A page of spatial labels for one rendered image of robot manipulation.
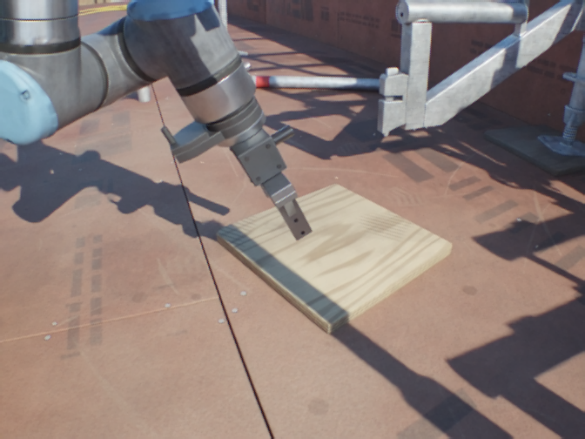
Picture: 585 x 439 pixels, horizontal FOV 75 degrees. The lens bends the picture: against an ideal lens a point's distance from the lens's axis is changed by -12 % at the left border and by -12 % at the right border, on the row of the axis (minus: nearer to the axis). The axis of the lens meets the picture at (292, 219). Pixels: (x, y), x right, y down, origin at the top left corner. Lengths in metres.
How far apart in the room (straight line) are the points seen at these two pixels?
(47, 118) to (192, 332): 0.35
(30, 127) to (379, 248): 0.56
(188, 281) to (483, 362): 0.46
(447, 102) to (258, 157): 0.59
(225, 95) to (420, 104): 0.55
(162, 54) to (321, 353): 0.42
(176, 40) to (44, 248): 0.53
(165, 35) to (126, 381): 0.42
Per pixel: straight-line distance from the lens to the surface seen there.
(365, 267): 0.70
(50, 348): 0.67
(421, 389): 0.57
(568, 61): 1.59
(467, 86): 1.05
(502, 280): 0.77
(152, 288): 0.71
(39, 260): 0.86
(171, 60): 0.51
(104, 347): 0.64
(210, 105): 0.52
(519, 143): 1.39
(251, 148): 0.52
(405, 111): 0.95
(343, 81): 1.79
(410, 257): 0.74
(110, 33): 0.56
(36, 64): 0.45
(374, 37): 2.52
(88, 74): 0.50
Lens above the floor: 0.44
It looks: 31 degrees down
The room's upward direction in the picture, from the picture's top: straight up
